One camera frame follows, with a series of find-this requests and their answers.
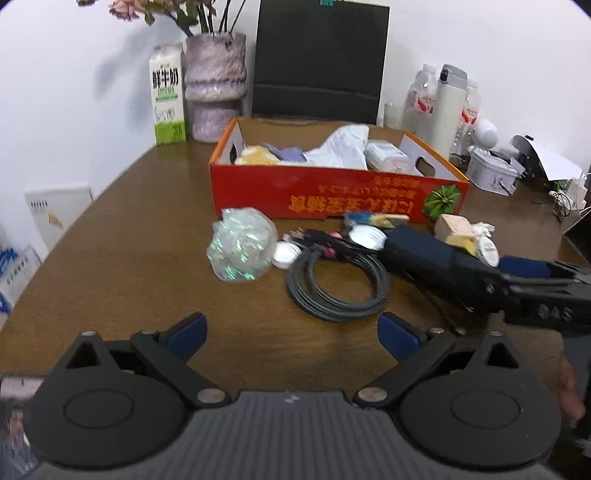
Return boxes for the white power adapter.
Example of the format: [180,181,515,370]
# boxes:
[566,178,588,210]

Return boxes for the dark laptop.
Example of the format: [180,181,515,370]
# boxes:
[561,203,591,268]

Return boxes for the dried pink flowers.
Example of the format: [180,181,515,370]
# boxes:
[76,0,250,38]

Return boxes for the white round lid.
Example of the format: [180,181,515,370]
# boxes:
[271,242,303,270]
[348,224,387,251]

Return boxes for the white round container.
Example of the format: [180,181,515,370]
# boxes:
[473,235,501,267]

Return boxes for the white desk calendar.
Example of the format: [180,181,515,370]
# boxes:
[24,186,95,252]

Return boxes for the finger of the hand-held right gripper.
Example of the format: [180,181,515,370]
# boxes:
[500,256,552,279]
[384,226,513,317]

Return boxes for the blue yellow small toy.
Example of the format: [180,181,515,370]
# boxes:
[344,211,407,230]

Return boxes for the orange cardboard box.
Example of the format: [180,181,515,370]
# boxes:
[209,116,471,227]

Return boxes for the white round gadget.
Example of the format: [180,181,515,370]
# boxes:
[471,119,499,149]

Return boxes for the white thermos bottle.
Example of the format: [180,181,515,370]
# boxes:
[427,65,468,160]

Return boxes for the white tin box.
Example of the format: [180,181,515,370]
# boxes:
[466,148,519,195]

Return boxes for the black cable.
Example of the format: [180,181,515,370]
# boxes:
[281,227,391,322]

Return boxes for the clear drinking glass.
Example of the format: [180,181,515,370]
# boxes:
[383,102,407,131]

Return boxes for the purple cloth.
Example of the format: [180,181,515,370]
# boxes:
[263,144,308,163]

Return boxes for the white tissue pack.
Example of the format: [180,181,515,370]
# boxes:
[365,141,413,175]

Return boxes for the yellow plush toy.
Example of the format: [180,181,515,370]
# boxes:
[235,144,280,166]

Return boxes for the cream wrapped packet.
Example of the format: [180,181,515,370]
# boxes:
[435,213,496,254]

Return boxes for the person's right hand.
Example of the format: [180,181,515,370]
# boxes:
[555,357,581,421]

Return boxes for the white plastic bag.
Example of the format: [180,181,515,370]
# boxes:
[305,124,370,169]

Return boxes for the iridescent wrap ball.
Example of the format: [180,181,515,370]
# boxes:
[206,208,279,282]

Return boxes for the black paper bag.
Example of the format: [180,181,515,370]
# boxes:
[252,0,391,125]

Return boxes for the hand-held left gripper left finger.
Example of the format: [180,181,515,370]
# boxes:
[67,312,230,408]

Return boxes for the purple white ceramic vase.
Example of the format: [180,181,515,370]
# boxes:
[184,33,247,143]

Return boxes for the white green milk carton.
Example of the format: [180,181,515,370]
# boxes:
[148,42,188,147]

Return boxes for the clear plastic water bottle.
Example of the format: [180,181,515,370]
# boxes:
[457,80,482,153]
[404,64,438,134]

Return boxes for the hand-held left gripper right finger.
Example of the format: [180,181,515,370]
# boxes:
[353,311,522,409]

